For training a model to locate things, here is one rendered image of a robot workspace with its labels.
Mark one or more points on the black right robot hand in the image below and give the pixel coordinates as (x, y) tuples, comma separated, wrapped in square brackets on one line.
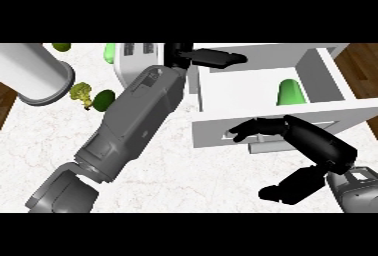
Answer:
[(317, 143)]

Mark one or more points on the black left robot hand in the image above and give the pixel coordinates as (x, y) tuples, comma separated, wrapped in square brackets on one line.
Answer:
[(206, 57)]

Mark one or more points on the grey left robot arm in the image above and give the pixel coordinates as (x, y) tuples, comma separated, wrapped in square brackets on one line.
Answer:
[(133, 110)]

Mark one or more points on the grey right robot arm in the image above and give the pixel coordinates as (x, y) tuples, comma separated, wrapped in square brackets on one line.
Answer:
[(356, 195)]

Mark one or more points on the white open drawer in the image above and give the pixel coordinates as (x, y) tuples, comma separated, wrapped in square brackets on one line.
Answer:
[(236, 90)]

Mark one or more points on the green cup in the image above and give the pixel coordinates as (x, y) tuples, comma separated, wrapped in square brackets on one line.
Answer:
[(291, 95)]

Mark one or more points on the white drawer front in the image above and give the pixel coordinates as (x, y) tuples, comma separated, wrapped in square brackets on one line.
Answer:
[(211, 133)]

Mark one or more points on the light green vegetable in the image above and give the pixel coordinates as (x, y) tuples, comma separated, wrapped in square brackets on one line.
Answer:
[(107, 53)]

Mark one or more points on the dark green avocado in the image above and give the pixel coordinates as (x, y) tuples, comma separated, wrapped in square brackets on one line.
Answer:
[(103, 100)]

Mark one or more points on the broccoli floret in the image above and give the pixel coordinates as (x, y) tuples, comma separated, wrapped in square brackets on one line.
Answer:
[(81, 91)]

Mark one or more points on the olive green round fruit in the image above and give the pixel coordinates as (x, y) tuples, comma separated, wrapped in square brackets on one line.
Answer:
[(60, 46)]

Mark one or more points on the white cylindrical container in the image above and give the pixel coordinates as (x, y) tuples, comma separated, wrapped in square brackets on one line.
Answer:
[(31, 71)]

